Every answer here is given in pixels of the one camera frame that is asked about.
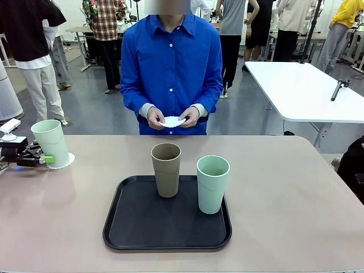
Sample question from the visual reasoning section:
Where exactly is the seated person in black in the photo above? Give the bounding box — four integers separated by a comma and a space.
331, 135, 364, 205

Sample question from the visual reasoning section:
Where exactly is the brown cup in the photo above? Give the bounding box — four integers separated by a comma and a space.
150, 142, 182, 198

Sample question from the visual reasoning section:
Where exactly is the black plastic tray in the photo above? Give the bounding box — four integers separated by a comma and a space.
102, 175, 233, 251

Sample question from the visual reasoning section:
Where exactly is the person in yellow hoodie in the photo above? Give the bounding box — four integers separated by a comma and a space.
315, 0, 362, 75

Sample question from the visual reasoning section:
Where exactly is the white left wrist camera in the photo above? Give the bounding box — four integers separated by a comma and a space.
0, 118, 22, 142

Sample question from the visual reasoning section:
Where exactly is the person in plaid shirt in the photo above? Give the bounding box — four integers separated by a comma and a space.
82, 0, 128, 94

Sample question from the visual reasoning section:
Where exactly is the white table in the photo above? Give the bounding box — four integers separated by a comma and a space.
243, 61, 364, 148

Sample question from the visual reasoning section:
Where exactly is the white cylindrical air purifier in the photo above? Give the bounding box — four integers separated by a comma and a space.
0, 61, 23, 123

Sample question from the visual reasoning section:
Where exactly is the person's left hand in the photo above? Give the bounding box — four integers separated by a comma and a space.
178, 107, 201, 128

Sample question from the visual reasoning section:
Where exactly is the person in beige top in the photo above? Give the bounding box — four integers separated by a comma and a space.
272, 0, 317, 63

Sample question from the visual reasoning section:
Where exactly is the person in grey trousers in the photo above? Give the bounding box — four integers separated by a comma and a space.
42, 19, 72, 91

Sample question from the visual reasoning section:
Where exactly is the person's right forearm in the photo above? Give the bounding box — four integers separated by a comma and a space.
119, 82, 156, 119

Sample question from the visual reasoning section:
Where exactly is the white doily coaster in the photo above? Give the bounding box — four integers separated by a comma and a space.
45, 152, 76, 171
158, 115, 187, 128

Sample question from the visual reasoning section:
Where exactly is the light green cup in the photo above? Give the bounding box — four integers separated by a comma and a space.
196, 155, 230, 214
30, 119, 70, 168

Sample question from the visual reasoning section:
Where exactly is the person's right hand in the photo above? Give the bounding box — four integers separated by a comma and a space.
147, 106, 167, 131

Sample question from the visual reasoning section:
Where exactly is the wooden desk with white leg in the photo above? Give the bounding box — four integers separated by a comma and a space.
65, 26, 94, 72

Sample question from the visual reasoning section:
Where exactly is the person in black shorts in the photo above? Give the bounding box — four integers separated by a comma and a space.
242, 0, 274, 72

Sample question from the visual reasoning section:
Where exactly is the black rod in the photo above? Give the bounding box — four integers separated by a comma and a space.
330, 78, 351, 102

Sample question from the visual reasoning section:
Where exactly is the person in grey t-shirt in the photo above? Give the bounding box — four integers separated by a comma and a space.
215, 0, 249, 92

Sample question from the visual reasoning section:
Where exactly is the black tripod stand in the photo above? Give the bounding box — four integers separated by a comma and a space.
299, 0, 325, 65

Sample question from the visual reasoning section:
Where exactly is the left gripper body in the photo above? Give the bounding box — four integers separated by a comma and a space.
0, 137, 29, 160

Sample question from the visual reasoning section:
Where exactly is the person in blue shirt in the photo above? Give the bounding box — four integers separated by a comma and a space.
119, 0, 224, 136

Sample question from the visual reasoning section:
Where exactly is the person's left forearm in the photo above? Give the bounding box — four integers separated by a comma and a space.
189, 82, 224, 118

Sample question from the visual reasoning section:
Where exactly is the person in black top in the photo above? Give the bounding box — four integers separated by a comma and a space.
0, 0, 68, 126

